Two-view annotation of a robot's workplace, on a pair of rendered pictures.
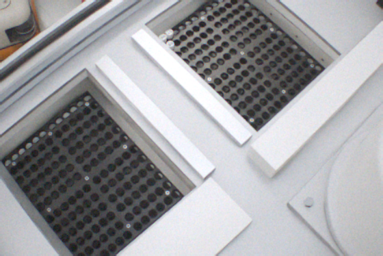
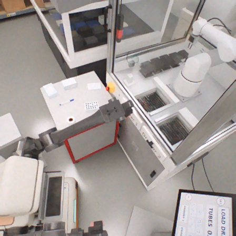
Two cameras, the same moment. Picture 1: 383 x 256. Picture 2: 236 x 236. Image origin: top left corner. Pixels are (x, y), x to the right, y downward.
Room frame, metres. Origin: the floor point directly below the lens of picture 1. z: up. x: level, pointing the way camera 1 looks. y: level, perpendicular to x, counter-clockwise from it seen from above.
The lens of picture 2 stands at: (0.48, 0.94, 2.07)
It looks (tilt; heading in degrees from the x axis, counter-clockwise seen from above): 56 degrees down; 282
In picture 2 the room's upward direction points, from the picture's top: 7 degrees clockwise
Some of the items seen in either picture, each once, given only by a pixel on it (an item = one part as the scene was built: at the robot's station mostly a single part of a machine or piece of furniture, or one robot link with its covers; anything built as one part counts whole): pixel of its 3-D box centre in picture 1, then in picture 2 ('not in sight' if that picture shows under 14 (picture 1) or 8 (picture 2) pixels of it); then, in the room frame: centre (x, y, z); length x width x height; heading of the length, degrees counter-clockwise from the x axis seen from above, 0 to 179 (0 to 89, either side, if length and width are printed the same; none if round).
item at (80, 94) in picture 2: not in sight; (83, 121); (1.06, 0.02, 0.38); 0.62 x 0.58 x 0.76; 138
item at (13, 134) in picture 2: not in sight; (17, 150); (1.53, 0.57, 0.38); 0.30 x 0.30 x 0.76; 55
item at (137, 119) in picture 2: not in sight; (130, 112); (0.55, 0.07, 0.87); 0.29 x 0.02 x 0.11; 138
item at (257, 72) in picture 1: (239, 62); not in sight; (0.42, -0.07, 0.87); 0.22 x 0.18 x 0.06; 48
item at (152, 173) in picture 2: not in sight; (163, 124); (0.19, -0.25, 0.40); 1.03 x 0.95 x 0.80; 138
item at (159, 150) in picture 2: not in sight; (152, 143); (0.32, 0.29, 0.87); 0.29 x 0.02 x 0.11; 138
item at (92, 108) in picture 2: not in sight; (91, 106); (0.92, 0.07, 0.78); 0.12 x 0.08 x 0.04; 32
